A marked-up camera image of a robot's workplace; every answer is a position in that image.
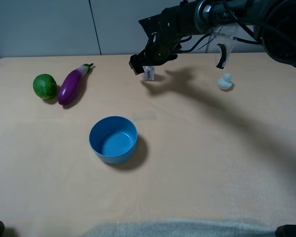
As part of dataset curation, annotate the green round fruit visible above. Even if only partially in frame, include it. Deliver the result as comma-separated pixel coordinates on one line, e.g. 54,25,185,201
33,74,57,100

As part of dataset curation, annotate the clear jar with metal lid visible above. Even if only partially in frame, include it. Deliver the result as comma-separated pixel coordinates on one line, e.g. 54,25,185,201
142,66,155,81

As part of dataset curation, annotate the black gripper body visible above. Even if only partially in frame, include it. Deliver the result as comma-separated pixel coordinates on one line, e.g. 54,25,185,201
139,6,199,62

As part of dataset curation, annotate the small white duck figure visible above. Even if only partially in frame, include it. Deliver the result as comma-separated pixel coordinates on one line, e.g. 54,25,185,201
218,73,233,90

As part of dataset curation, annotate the purple toy eggplant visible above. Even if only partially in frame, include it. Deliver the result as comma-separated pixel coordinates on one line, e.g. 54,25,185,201
58,63,93,106

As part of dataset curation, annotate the grey cloth at table edge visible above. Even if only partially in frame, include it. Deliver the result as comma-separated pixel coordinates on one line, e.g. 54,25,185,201
82,218,276,237

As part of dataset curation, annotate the black object bottom right corner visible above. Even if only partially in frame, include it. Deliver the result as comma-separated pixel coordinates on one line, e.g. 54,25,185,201
275,225,296,237

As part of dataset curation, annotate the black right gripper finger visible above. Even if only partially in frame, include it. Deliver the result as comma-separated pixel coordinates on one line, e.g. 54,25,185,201
152,53,178,66

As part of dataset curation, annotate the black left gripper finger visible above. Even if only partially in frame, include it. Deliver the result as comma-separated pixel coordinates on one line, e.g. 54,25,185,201
129,50,152,75

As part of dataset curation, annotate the clear plastic bracket with hook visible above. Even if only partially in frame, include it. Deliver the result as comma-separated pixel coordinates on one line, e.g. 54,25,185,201
213,24,239,69

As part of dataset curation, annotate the blue plastic bowl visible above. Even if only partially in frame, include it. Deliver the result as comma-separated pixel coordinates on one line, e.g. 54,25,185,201
89,116,138,164

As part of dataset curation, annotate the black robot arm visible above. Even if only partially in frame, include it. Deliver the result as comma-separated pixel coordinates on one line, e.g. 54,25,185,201
129,0,296,75

